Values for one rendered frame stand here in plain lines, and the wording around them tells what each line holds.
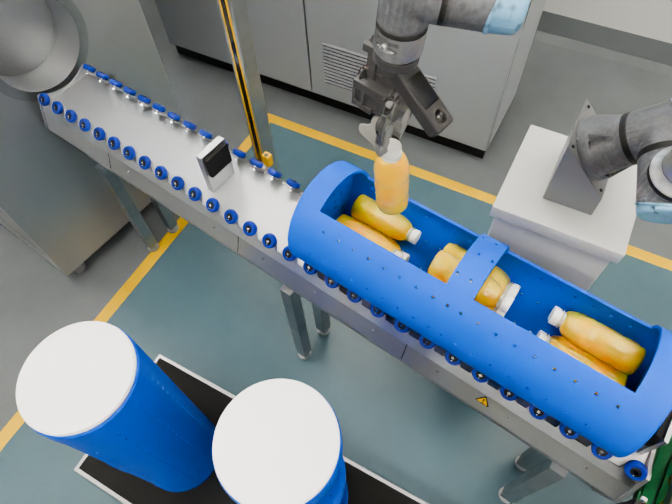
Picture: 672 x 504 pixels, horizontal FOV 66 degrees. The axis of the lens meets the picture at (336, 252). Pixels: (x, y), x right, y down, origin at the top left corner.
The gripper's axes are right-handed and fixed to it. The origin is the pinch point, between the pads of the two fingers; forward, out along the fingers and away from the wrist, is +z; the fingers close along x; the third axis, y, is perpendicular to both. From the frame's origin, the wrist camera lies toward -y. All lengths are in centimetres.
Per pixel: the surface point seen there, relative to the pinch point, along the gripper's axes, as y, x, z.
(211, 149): 58, -1, 47
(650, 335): -62, -21, 34
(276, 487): -17, 54, 45
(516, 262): -30, -19, 36
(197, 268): 91, 2, 158
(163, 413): 21, 59, 72
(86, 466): 53, 91, 141
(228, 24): 77, -31, 31
